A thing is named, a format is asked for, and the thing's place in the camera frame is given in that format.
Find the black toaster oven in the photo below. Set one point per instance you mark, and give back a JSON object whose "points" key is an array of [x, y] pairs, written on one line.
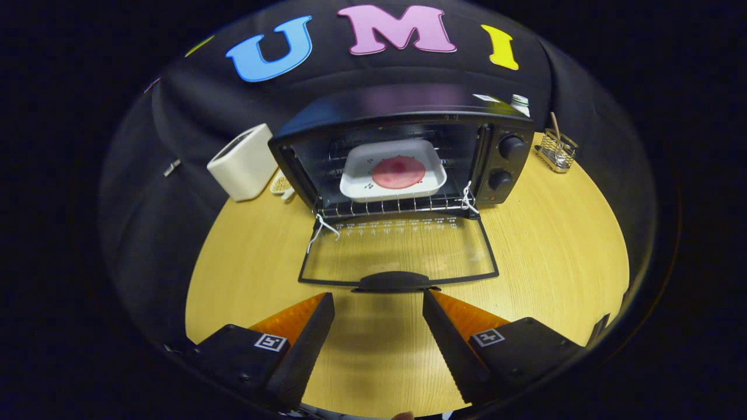
{"points": [[513, 169]]}

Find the silver cloth clip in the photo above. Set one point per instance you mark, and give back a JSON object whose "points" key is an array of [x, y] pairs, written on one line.
{"points": [[172, 167]]}

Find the white bread toaster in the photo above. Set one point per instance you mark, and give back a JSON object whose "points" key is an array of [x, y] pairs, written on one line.
{"points": [[242, 169]]}

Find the wooden stick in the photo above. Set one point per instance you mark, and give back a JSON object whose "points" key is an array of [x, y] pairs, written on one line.
{"points": [[556, 128]]}

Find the pink meat slice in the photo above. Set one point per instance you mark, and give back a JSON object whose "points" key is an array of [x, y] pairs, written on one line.
{"points": [[398, 172]]}

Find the white bottle green cap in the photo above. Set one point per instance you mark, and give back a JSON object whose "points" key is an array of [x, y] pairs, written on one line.
{"points": [[520, 105]]}

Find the small beige dish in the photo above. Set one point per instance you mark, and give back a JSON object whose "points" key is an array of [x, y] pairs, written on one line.
{"points": [[281, 184]]}

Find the pink cloth clip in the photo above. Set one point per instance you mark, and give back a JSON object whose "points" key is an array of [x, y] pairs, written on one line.
{"points": [[152, 85]]}

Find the white square plate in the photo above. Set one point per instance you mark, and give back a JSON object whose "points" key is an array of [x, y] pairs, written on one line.
{"points": [[362, 169]]}

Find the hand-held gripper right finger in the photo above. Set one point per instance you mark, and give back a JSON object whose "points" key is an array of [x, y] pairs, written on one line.
{"points": [[449, 350]]}

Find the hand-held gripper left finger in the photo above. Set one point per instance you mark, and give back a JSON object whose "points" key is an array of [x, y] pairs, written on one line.
{"points": [[306, 344]]}

